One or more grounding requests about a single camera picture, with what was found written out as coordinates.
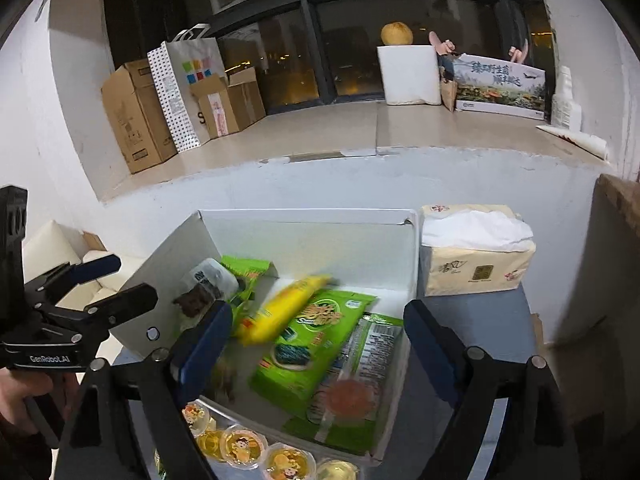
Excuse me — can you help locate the rolled white paper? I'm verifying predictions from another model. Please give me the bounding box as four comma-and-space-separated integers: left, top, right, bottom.
536, 124, 611, 161

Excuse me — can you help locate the person's left hand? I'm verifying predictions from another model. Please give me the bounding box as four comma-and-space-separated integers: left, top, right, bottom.
0, 367, 66, 428

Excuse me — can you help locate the white leather sofa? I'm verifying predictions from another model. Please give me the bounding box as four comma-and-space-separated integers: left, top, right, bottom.
22, 220, 146, 311

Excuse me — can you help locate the small open cardboard box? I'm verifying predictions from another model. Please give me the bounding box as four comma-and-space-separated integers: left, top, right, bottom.
189, 67, 267, 140

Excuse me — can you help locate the small brown paper bag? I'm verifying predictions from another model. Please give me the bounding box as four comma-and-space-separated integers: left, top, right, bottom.
439, 79, 458, 112

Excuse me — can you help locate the green packet with white label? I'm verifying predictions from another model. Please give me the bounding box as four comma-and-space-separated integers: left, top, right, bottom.
285, 312, 405, 456

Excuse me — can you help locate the yellow pomelo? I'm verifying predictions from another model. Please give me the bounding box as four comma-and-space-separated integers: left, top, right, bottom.
381, 22, 414, 47

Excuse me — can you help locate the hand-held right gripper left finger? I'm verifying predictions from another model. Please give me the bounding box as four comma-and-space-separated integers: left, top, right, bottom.
52, 300, 233, 480

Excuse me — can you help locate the white foam box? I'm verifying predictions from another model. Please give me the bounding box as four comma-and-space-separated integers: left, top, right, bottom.
377, 45, 443, 106

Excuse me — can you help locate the large cardboard box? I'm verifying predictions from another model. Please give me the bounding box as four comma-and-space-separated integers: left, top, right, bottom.
101, 58, 178, 175

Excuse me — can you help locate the yellow tissue pack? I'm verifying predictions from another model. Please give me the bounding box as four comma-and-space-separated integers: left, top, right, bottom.
419, 204, 537, 298

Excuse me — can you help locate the white storage box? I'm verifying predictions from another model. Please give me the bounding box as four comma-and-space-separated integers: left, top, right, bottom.
109, 207, 418, 466

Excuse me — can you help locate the pink plastic toy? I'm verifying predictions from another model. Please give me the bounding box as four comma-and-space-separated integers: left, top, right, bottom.
428, 30, 457, 56
508, 37, 532, 65

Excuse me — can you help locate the clear packet of dark snack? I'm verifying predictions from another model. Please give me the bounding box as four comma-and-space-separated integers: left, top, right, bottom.
172, 258, 240, 318

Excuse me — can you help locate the green seaweed snack packet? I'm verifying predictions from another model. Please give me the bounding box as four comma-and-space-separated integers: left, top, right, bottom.
220, 255, 273, 311
248, 292, 377, 413

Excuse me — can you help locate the yellow snack packet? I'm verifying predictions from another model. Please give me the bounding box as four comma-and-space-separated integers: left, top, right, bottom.
235, 274, 333, 347

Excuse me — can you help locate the wooden counter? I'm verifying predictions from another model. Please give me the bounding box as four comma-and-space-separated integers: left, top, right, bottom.
595, 174, 640, 241

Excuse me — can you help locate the white dotted paper bag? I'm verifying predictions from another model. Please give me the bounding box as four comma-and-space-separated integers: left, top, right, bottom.
147, 23, 228, 153

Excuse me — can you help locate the yellow jelly cup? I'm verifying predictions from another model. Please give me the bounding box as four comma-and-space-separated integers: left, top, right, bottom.
182, 402, 211, 433
220, 425, 271, 467
196, 427, 226, 461
262, 444, 317, 480
316, 457, 361, 480

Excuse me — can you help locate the white spray bottle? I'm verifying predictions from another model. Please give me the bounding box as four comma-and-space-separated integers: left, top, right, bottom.
551, 65, 583, 131

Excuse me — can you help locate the orange jelly cup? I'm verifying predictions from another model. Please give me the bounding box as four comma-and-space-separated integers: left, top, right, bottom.
325, 379, 378, 418

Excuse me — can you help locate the blue-grey table mat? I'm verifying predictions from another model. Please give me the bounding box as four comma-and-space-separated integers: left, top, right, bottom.
112, 287, 543, 480

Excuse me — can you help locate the dark window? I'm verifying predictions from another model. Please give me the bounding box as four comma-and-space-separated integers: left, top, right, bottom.
102, 0, 556, 111

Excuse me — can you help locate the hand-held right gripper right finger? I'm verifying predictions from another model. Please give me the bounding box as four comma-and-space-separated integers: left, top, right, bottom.
402, 299, 583, 480

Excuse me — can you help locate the landscape printed carton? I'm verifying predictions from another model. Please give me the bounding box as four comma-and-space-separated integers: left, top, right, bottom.
452, 53, 547, 121

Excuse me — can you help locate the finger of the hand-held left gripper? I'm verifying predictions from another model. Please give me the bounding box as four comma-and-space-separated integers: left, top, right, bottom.
22, 254, 122, 311
35, 282, 160, 346

